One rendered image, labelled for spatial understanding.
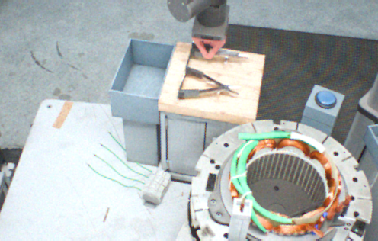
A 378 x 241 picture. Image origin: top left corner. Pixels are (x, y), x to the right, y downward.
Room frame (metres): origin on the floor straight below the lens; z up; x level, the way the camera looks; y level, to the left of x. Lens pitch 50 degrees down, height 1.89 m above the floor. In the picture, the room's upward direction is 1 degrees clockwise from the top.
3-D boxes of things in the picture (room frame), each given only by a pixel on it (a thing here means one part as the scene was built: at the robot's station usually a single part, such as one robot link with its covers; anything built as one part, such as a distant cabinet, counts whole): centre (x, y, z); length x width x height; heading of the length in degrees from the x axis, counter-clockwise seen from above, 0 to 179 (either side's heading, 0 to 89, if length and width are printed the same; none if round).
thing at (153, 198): (0.68, 0.06, 0.80); 0.10 x 0.05 x 0.04; 158
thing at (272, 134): (0.57, -0.17, 1.15); 0.15 x 0.04 x 0.02; 79
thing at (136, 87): (0.82, 0.09, 0.92); 0.17 x 0.11 x 0.28; 169
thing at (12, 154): (1.19, 0.76, 0.01); 0.34 x 0.34 x 0.02
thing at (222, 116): (0.79, -0.06, 1.05); 0.20 x 0.19 x 0.02; 79
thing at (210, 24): (0.84, -0.05, 1.20); 0.10 x 0.07 x 0.07; 171
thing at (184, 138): (0.79, -0.06, 0.91); 0.19 x 0.19 x 0.26; 79
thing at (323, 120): (0.77, -0.31, 0.91); 0.07 x 0.07 x 0.25; 64
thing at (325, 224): (0.38, -0.23, 1.21); 0.04 x 0.04 x 0.03; 79
